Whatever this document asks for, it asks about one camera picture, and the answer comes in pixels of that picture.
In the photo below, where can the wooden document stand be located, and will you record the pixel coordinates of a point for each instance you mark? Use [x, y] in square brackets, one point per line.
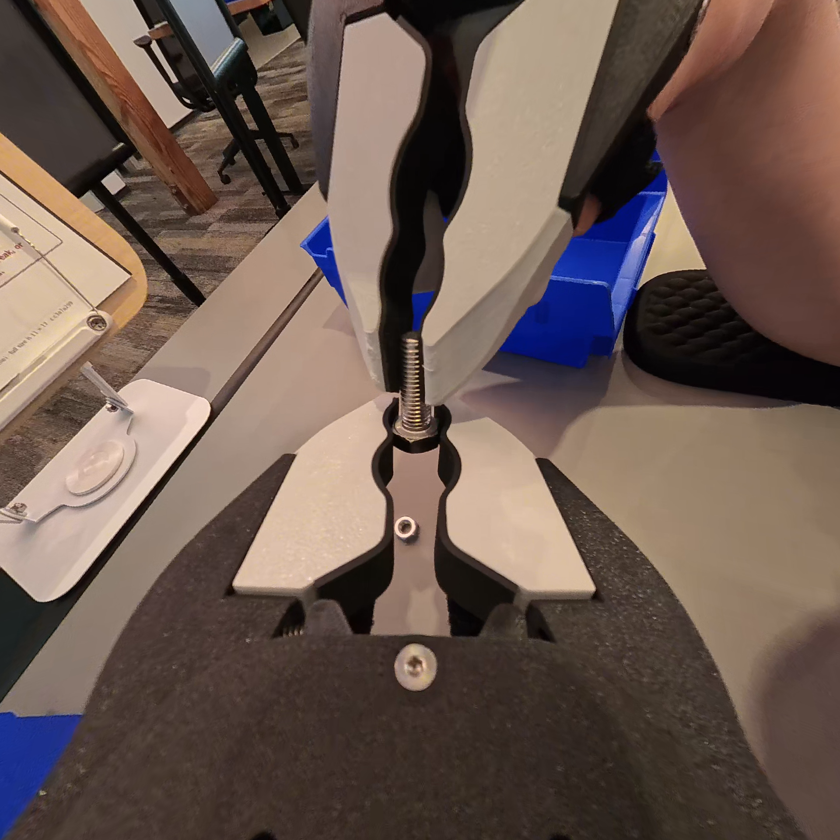
[65, 544]

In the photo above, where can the black wrist rest pad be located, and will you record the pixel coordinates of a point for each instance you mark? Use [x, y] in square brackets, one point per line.
[689, 328]

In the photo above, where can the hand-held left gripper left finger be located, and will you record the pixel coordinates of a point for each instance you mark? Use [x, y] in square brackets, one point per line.
[321, 512]

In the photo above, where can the printed paper sheet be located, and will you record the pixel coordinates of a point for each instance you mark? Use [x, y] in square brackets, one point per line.
[39, 295]

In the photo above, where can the blue plastic bin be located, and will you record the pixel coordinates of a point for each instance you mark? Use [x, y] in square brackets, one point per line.
[577, 315]
[33, 774]

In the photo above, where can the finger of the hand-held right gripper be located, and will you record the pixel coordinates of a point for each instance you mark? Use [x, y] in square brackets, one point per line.
[518, 197]
[367, 164]

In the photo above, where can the silver hex nut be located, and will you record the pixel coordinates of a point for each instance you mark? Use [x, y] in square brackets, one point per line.
[410, 438]
[399, 530]

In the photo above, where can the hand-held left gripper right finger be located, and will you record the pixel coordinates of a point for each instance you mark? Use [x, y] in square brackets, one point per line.
[518, 512]

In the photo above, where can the black office chair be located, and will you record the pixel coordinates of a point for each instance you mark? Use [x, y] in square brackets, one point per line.
[187, 98]

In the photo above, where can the silver hex bolt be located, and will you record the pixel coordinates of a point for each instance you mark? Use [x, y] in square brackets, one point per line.
[413, 380]

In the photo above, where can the person's right hand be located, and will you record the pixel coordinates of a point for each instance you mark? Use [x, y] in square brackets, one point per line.
[585, 218]

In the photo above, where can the person's right forearm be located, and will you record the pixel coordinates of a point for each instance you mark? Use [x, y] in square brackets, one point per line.
[754, 197]

